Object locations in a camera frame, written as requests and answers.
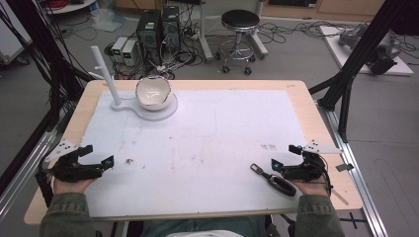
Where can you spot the white table mat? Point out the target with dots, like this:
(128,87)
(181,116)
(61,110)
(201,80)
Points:
(204,148)

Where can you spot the white bowl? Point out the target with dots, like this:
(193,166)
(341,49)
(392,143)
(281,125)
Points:
(153,94)

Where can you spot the person's right hand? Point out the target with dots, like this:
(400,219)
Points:
(313,188)

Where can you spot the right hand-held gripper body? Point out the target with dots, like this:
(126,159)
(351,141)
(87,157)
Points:
(306,169)

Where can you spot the thin wooden stick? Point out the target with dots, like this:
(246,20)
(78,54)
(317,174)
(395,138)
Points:
(340,197)

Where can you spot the white stand with post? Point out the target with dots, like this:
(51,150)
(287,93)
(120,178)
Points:
(108,79)

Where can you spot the small dark card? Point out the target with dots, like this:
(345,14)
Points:
(344,167)

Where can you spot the person's left hand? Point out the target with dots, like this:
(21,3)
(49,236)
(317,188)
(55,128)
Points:
(67,187)

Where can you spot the aluminium rail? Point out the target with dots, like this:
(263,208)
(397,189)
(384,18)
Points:
(359,184)
(23,171)

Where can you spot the black computer tower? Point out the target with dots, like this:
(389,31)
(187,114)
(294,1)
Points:
(171,26)
(149,33)

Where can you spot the clear plastic bag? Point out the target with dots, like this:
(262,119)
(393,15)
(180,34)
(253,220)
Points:
(107,19)

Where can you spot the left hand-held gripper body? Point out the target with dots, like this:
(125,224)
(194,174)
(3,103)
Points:
(70,169)

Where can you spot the white power supply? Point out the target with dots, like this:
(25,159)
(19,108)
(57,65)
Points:
(129,52)
(118,47)

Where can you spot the grey desk leg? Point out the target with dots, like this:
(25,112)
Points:
(206,36)
(258,42)

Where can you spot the black car key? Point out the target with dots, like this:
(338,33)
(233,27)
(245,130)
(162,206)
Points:
(280,184)

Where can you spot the black round stool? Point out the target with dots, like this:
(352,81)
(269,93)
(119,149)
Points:
(239,20)

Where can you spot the black metal frame post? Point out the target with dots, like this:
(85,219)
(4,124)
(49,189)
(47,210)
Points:
(39,42)
(362,49)

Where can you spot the white floor board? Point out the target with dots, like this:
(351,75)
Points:
(332,46)

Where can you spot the white round table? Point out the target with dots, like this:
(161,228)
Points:
(70,6)

